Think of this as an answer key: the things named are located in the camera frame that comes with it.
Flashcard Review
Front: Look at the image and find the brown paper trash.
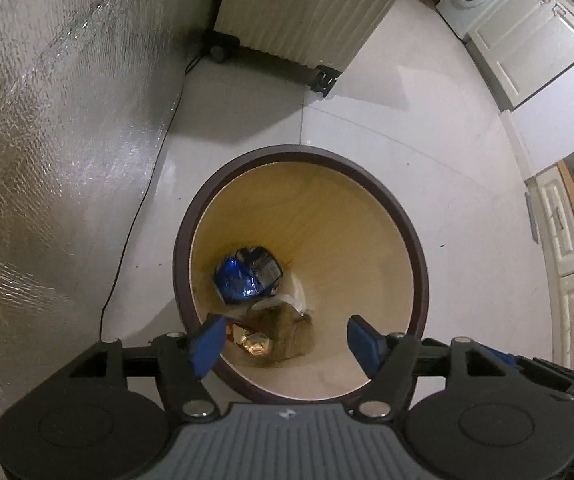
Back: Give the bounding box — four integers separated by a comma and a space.
246, 304, 315, 363

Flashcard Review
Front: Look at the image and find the round beige trash bin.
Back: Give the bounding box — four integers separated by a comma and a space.
172, 145, 429, 406

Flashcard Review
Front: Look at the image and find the blue crumpled snack wrapper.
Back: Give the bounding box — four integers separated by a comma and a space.
212, 246, 283, 306

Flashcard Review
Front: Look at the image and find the white crumpled tissue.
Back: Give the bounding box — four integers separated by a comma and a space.
250, 272, 310, 315

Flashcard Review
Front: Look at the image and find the white low drawer cabinet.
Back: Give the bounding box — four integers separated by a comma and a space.
527, 162, 574, 370

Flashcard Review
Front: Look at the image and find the cream ribbed suitcase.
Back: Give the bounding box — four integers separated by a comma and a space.
205, 0, 397, 96

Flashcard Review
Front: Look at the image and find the white kitchen cabinet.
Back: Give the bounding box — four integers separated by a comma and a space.
466, 0, 574, 110

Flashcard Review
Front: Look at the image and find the black power cable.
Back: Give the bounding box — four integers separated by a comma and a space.
98, 49, 204, 343

